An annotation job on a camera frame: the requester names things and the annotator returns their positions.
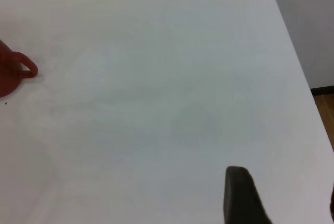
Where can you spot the red ceramic mug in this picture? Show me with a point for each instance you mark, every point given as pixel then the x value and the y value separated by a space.
pixel 7 72

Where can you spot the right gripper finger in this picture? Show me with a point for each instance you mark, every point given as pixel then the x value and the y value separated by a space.
pixel 242 200

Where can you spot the black baseboard strip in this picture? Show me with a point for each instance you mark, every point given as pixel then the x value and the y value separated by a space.
pixel 323 91

